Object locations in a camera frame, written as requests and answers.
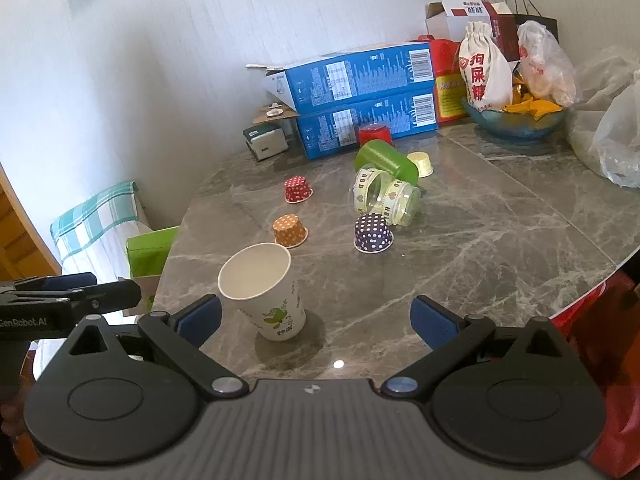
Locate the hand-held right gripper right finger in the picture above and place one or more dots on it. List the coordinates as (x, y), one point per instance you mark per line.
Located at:
(432, 322)

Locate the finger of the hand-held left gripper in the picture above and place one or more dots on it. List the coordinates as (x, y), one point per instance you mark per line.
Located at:
(67, 281)
(112, 295)

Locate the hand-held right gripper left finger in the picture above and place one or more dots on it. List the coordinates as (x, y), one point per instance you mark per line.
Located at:
(200, 320)

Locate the white paper cup green print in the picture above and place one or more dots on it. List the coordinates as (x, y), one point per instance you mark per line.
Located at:
(260, 292)

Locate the purple polka dot paper cup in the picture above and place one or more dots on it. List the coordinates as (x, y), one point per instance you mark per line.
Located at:
(372, 234)

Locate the clear plastic cup flower print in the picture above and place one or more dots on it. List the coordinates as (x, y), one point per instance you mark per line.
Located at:
(402, 202)

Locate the orange polka dot paper cup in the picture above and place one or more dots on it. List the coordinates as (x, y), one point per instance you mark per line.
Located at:
(289, 231)

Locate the clear plastic cup lettered band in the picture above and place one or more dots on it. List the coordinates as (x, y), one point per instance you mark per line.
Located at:
(361, 195)

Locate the cream paper cup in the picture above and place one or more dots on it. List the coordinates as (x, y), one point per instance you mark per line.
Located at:
(421, 164)

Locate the red polka dot paper cup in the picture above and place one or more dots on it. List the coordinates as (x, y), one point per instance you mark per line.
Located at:
(298, 190)

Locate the green plastic cup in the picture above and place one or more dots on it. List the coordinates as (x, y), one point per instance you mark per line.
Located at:
(387, 159)

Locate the red plastic cup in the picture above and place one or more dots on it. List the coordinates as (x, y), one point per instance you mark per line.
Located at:
(374, 134)

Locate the green paper bag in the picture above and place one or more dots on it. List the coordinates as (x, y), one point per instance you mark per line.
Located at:
(150, 252)

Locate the wooden door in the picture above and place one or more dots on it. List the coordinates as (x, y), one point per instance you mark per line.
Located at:
(20, 230)

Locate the chair with teal checkered cloth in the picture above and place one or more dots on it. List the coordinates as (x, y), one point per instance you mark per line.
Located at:
(95, 215)

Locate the blue cardboard box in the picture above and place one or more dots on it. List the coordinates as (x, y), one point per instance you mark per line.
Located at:
(350, 77)
(360, 122)

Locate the blue glass bowl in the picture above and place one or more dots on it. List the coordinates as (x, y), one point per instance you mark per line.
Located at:
(515, 125)

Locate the yellow snack packets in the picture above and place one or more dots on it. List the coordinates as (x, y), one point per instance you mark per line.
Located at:
(535, 108)

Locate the red tin yellow label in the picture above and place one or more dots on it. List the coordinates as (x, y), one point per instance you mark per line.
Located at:
(447, 85)

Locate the white translucent plastic bag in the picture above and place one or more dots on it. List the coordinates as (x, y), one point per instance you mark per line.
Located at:
(617, 140)

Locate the white plastic bag red print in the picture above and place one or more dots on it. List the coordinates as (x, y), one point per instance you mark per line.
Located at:
(545, 65)

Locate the dark paper shopping bag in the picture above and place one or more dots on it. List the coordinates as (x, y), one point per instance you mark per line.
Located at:
(507, 30)

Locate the white red carton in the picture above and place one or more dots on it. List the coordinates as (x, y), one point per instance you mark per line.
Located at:
(457, 17)

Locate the clear plastic bag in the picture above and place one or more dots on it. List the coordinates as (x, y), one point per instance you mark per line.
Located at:
(605, 67)

